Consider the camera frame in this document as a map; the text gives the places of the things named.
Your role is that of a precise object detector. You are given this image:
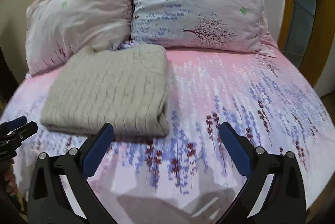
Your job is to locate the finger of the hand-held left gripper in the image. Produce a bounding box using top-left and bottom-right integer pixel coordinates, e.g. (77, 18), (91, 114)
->
(7, 121), (39, 141)
(6, 116), (28, 129)

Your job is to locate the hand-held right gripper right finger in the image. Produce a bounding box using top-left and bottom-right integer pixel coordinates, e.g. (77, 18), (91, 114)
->
(218, 121), (307, 224)

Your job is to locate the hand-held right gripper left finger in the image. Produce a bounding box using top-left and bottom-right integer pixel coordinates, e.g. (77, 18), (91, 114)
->
(27, 122), (115, 224)

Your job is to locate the beige cable-knit sweater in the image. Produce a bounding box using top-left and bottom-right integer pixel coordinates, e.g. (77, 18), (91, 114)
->
(40, 44), (171, 139)

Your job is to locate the person's left hand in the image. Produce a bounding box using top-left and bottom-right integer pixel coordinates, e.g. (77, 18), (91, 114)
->
(3, 158), (21, 197)

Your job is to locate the pink floral bed sheet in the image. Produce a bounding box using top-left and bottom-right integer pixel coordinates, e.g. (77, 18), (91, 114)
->
(0, 40), (331, 215)

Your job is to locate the pink floral pillow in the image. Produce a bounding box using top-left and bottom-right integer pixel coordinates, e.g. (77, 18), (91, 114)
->
(25, 0), (136, 77)

